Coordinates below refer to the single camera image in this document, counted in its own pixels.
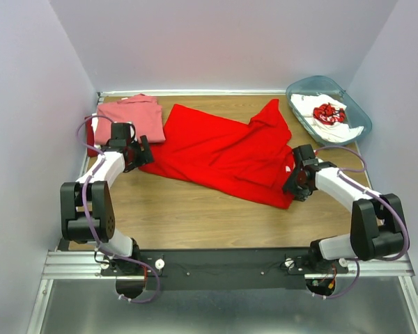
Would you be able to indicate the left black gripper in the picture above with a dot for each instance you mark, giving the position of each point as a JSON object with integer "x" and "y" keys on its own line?
{"x": 145, "y": 156}

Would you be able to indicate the aluminium extrusion rail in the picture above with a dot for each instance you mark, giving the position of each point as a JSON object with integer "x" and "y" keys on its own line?
{"x": 73, "y": 266}

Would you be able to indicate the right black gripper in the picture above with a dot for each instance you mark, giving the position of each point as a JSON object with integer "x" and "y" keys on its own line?
{"x": 300, "y": 195}

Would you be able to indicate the folded pink t-shirt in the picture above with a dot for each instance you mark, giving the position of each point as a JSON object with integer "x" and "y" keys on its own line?
{"x": 143, "y": 111}

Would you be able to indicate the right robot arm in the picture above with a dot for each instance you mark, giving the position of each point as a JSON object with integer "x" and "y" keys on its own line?
{"x": 377, "y": 229}

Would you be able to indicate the folded white t-shirt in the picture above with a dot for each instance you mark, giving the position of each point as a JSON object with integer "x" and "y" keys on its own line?
{"x": 94, "y": 125}

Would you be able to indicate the white printed t-shirt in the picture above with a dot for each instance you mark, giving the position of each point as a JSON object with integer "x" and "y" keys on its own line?
{"x": 326, "y": 116}

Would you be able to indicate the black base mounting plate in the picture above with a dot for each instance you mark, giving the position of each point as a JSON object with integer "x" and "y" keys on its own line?
{"x": 177, "y": 282}

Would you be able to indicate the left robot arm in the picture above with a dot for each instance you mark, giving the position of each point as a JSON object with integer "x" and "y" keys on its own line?
{"x": 87, "y": 212}

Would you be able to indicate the folded dark red t-shirt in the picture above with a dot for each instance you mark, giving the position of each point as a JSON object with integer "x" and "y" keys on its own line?
{"x": 90, "y": 149}

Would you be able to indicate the clear blue plastic bin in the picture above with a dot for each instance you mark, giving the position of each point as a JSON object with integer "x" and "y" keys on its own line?
{"x": 317, "y": 85}

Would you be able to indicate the bright red t-shirt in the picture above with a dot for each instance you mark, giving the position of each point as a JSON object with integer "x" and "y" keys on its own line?
{"x": 251, "y": 161}

